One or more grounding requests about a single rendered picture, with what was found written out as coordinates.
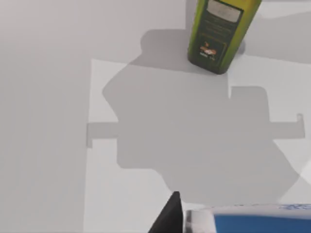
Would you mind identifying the green bottle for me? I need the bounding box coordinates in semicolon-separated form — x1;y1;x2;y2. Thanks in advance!
187;0;262;75

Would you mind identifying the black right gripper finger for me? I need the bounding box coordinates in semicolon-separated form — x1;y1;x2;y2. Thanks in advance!
148;191;184;233

